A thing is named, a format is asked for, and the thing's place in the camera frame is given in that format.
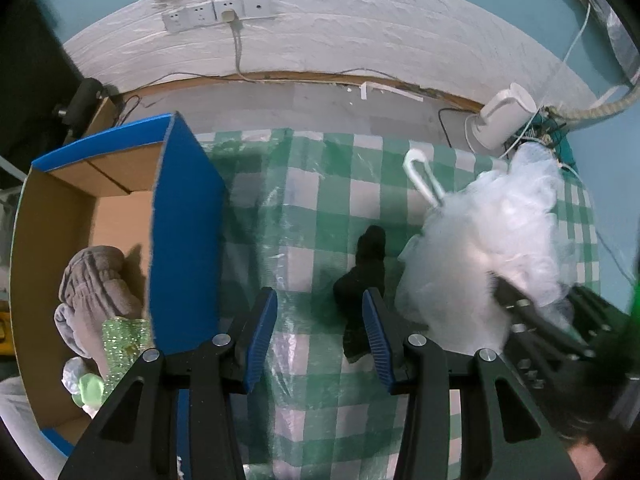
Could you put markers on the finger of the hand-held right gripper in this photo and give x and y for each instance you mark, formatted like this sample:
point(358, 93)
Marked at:
point(540, 320)
point(597, 315)

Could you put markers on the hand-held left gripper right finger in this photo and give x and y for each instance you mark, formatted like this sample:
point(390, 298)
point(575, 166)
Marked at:
point(377, 340)

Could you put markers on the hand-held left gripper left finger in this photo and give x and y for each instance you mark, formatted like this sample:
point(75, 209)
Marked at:
point(260, 340)

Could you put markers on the black sock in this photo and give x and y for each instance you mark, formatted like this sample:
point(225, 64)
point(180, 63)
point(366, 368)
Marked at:
point(360, 280)

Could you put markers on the white mesh bath loofah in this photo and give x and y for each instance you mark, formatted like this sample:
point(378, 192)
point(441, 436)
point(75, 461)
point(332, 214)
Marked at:
point(475, 240)

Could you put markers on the cardboard box with blue edges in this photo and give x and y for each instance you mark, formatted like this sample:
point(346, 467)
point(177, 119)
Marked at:
point(190, 240)

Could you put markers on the green glitter soft roll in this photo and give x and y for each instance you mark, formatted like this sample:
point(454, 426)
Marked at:
point(125, 345)

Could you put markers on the light green soft toy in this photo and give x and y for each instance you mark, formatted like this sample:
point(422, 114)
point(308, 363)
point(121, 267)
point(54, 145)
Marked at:
point(90, 389)

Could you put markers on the green white checkered tablecloth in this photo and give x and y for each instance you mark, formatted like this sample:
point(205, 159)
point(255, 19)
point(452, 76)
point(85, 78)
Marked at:
point(310, 220)

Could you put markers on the teal plastic basket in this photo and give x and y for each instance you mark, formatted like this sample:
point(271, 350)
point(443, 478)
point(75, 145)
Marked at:
point(567, 152)

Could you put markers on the grey wrapped pipe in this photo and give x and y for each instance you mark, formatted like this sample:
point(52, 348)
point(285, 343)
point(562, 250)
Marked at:
point(595, 110)

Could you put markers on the white electric kettle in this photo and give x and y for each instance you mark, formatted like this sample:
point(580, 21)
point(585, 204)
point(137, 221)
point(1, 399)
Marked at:
point(500, 110)

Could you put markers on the white plastic strip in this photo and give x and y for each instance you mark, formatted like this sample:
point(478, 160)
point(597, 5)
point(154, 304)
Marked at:
point(367, 89)

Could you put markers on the wooden baseboard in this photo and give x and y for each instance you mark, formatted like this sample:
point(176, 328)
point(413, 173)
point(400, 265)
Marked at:
point(300, 77)

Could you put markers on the brown board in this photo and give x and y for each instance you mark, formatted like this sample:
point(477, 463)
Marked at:
point(100, 117)

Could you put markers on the silver foil curtain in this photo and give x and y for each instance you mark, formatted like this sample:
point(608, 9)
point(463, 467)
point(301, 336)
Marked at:
point(622, 40)

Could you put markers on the black knob clamp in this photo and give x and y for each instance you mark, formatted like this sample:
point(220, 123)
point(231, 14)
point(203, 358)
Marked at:
point(85, 97)

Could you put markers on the white metal frame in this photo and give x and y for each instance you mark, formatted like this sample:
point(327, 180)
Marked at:
point(10, 166)

